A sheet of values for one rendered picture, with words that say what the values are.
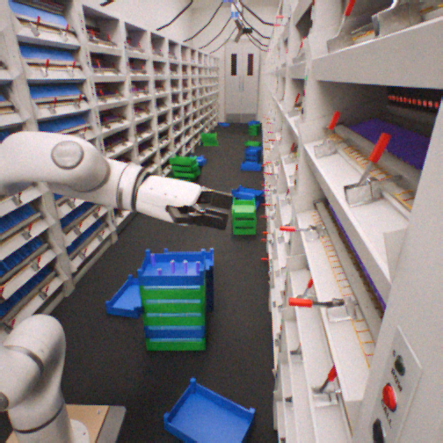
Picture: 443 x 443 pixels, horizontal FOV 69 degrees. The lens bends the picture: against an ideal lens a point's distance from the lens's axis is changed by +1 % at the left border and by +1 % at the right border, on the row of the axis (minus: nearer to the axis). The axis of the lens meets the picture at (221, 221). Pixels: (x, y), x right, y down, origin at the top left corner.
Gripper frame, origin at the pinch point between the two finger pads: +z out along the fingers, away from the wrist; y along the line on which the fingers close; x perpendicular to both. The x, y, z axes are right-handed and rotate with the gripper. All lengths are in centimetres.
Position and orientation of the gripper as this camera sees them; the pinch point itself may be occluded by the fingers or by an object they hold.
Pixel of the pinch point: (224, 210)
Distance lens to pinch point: 58.6
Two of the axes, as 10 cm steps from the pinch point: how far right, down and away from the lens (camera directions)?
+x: 2.1, -8.8, -4.3
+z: 9.7, 2.3, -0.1
